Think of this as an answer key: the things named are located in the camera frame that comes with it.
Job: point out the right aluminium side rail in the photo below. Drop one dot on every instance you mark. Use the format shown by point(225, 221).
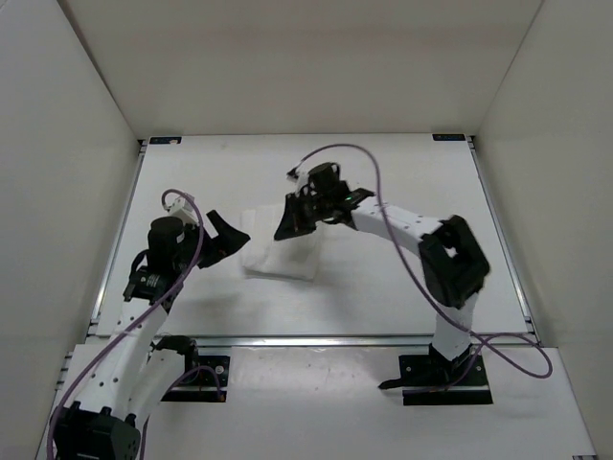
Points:
point(520, 292)

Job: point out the left aluminium side rail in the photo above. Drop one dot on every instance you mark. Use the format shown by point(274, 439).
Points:
point(111, 260)

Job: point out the aluminium side rail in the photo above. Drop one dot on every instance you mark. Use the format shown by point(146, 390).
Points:
point(520, 292)
point(111, 260)

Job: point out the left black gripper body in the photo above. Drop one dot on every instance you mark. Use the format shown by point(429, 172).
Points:
point(187, 250)

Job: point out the blue corner label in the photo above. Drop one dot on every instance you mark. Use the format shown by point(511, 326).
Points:
point(448, 137)
point(165, 140)

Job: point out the left blue corner label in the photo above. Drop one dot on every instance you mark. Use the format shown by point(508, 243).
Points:
point(165, 140)

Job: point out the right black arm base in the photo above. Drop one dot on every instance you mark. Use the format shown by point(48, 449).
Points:
point(429, 380)

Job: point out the white pleated skirt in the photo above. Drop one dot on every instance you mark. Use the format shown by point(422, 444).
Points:
point(262, 256)

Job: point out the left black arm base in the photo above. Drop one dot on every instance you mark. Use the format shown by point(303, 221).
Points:
point(205, 377)

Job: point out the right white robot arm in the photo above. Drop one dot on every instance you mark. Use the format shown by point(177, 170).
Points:
point(454, 266)

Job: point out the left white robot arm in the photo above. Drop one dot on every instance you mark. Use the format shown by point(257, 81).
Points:
point(104, 412)

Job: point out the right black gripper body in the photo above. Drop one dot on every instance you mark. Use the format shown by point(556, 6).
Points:
point(326, 203)

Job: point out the right blue corner label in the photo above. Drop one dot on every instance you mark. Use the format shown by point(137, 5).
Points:
point(448, 137)

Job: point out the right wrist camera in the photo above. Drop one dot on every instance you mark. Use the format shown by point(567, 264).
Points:
point(299, 177)

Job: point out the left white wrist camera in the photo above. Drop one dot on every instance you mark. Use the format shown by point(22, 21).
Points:
point(182, 208)

